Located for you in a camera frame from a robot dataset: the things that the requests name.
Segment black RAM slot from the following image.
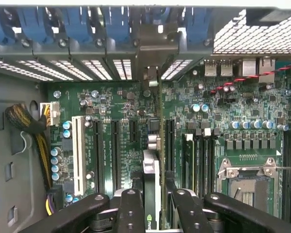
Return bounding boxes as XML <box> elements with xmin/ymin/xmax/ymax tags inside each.
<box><xmin>205</xmin><ymin>128</ymin><xmax>216</xmax><ymax>195</ymax></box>
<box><xmin>196</xmin><ymin>128</ymin><xmax>205</xmax><ymax>195</ymax></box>

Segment metal socket cover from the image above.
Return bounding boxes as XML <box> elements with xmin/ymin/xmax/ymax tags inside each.
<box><xmin>224</xmin><ymin>166</ymin><xmax>278</xmax><ymax>180</ymax></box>

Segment long black expansion slot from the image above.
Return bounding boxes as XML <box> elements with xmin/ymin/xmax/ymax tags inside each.
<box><xmin>165</xmin><ymin>118</ymin><xmax>176</xmax><ymax>173</ymax></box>
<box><xmin>91</xmin><ymin>118</ymin><xmax>104</xmax><ymax>195</ymax></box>
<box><xmin>110</xmin><ymin>119</ymin><xmax>121</xmax><ymax>192</ymax></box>

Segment CPU socket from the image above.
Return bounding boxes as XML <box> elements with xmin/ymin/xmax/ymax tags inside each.
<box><xmin>216</xmin><ymin>157</ymin><xmax>282</xmax><ymax>217</ymax></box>

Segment white expansion slot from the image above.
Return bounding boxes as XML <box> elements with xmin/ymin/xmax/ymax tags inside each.
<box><xmin>71</xmin><ymin>115</ymin><xmax>87</xmax><ymax>196</ymax></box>

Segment short black expansion slot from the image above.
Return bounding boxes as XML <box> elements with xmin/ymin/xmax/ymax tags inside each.
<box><xmin>129</xmin><ymin>119</ymin><xmax>138</xmax><ymax>143</ymax></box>

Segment green motherboard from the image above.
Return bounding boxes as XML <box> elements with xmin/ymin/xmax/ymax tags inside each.
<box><xmin>47</xmin><ymin>57</ymin><xmax>291</xmax><ymax>219</ymax></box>

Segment white power connector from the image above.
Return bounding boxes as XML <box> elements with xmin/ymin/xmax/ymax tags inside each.
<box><xmin>40</xmin><ymin>101</ymin><xmax>61</xmax><ymax>127</ymax></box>

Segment open black PC case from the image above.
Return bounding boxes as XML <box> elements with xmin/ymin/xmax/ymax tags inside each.
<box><xmin>0</xmin><ymin>0</ymin><xmax>291</xmax><ymax>233</ymax></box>

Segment yellow purple wires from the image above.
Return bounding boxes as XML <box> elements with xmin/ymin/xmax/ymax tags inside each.
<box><xmin>45</xmin><ymin>184</ymin><xmax>64</xmax><ymax>216</ymax></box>

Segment braided black yellow power cable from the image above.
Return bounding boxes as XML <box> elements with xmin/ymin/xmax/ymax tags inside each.
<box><xmin>4</xmin><ymin>103</ymin><xmax>53</xmax><ymax>192</ymax></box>

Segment red black twisted wire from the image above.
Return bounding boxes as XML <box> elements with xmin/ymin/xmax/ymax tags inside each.
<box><xmin>210</xmin><ymin>63</ymin><xmax>291</xmax><ymax>95</ymax></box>

